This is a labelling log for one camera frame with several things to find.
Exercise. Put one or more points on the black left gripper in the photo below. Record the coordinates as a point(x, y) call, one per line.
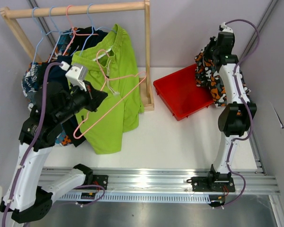
point(94, 97)

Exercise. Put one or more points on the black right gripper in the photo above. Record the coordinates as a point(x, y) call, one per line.
point(207, 54)

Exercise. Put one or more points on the pink wire hanger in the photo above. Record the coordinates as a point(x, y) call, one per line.
point(73, 31)
point(104, 73)

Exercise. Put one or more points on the teal patterned shorts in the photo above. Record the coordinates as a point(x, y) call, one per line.
point(33, 80)

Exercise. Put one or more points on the navy blue shorts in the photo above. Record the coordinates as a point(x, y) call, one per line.
point(56, 74)

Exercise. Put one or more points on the lime green shorts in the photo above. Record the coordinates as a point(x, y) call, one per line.
point(107, 133)

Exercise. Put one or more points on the black shorts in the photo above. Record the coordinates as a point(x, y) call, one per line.
point(66, 137)

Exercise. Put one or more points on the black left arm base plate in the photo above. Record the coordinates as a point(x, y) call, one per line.
point(98, 182)

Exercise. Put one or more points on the aluminium mounting rail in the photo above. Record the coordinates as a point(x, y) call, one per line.
point(143, 180)

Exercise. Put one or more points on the slotted white cable duct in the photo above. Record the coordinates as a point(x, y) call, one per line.
point(140, 197)

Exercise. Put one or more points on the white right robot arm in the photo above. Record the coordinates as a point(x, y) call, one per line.
point(235, 119)

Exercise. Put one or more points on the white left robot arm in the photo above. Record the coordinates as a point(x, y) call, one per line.
point(26, 199)

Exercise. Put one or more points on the red plastic tray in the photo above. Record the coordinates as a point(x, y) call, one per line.
point(180, 93)

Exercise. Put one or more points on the pink wire hanger on rack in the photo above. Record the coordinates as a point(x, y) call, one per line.
point(73, 31)

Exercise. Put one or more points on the orange camouflage shorts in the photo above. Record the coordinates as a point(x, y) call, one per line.
point(207, 76)

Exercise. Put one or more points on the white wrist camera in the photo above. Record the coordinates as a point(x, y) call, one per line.
point(225, 30)
point(75, 74)

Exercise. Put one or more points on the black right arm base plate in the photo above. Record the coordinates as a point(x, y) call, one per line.
point(212, 184)

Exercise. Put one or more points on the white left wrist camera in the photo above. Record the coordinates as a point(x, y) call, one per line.
point(75, 74)

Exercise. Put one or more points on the wooden clothes rack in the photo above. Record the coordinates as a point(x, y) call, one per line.
point(11, 16)

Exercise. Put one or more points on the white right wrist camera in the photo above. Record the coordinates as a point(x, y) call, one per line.
point(225, 30)

